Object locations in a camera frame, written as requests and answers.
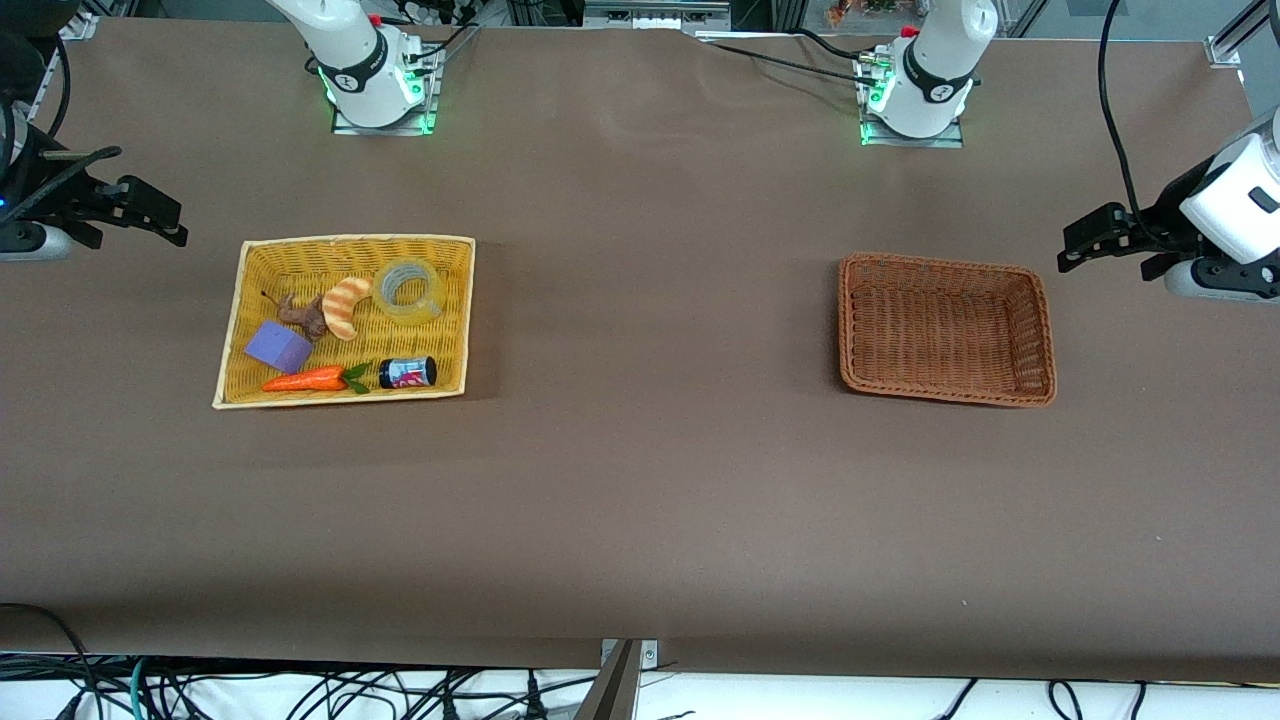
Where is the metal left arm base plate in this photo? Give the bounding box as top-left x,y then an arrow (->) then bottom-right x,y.
856,48 -> 966,149

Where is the grey metal bar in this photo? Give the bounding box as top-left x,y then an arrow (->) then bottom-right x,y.
575,640 -> 643,720

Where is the brown toy root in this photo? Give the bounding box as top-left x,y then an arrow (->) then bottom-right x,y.
261,290 -> 329,341

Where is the grey metal box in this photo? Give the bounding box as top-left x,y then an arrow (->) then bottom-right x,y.
583,0 -> 733,31

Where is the orange toy carrot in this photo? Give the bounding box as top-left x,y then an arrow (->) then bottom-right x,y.
262,362 -> 374,395

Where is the short black table cable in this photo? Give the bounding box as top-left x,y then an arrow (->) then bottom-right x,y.
790,28 -> 873,63

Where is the toy croissant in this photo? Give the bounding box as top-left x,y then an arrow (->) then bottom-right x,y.
322,277 -> 376,342

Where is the yellow wicker basket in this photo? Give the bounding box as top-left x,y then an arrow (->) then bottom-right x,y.
212,234 -> 477,410

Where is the purple foam block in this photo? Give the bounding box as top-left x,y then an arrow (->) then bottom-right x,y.
245,320 -> 315,375

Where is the curved black floor cable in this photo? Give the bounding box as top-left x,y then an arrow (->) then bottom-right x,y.
0,603 -> 101,720

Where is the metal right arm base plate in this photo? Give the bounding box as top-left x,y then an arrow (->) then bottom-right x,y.
332,40 -> 441,136

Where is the small black can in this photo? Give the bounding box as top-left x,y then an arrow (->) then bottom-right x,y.
378,356 -> 438,390

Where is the long black table cable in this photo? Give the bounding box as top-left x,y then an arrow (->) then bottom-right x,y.
700,40 -> 881,89

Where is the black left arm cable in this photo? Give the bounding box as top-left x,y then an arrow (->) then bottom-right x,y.
1098,0 -> 1176,246

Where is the clear yellowish tape roll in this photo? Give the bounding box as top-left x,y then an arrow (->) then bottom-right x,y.
374,258 -> 448,325

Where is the brown wicker basket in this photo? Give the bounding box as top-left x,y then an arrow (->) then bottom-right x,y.
838,251 -> 1058,408

